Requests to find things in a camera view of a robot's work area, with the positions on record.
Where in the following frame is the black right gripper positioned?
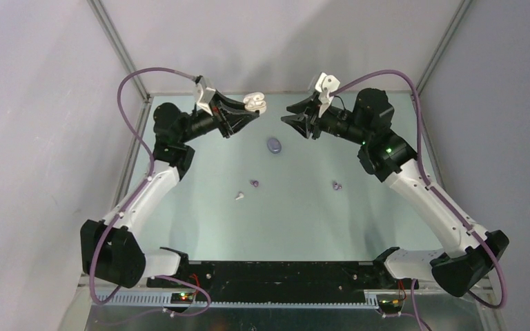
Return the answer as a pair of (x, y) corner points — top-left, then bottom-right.
(281, 94), (370, 146)

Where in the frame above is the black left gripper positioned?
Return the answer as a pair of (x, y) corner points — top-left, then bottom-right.
(178, 90), (258, 144)

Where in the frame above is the white earbud charging case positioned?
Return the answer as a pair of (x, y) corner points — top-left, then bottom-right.
(242, 92), (267, 114)

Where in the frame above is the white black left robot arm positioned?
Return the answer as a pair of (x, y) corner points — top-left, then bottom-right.
(80, 91), (266, 288)

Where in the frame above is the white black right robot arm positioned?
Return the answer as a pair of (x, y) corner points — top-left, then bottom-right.
(281, 88), (509, 297)

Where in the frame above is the purple oval charging case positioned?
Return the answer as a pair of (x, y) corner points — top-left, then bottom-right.
(266, 137), (282, 154)

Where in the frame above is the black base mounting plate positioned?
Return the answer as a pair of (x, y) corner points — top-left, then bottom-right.
(146, 260), (420, 303)

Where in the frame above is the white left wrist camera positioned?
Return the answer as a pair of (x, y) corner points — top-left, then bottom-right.
(193, 76), (216, 116)

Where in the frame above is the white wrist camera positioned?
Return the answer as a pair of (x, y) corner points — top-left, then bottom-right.
(193, 76), (216, 116)
(313, 72), (341, 118)

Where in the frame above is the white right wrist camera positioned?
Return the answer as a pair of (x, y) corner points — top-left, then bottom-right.
(313, 72), (341, 118)

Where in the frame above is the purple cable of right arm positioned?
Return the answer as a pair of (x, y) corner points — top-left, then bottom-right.
(328, 70), (507, 331)

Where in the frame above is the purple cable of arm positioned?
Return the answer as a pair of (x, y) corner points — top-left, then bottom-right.
(328, 70), (507, 331)
(88, 67), (212, 318)

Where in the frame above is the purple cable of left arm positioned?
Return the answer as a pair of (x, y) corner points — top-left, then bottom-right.
(88, 67), (212, 318)

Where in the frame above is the right rear frame post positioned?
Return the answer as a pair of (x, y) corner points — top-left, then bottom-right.
(416, 0), (474, 95)

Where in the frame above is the aluminium frame corner post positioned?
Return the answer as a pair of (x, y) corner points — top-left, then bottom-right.
(86, 0), (152, 102)

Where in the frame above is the aluminium front frame rail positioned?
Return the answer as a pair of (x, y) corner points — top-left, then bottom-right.
(77, 260), (495, 312)

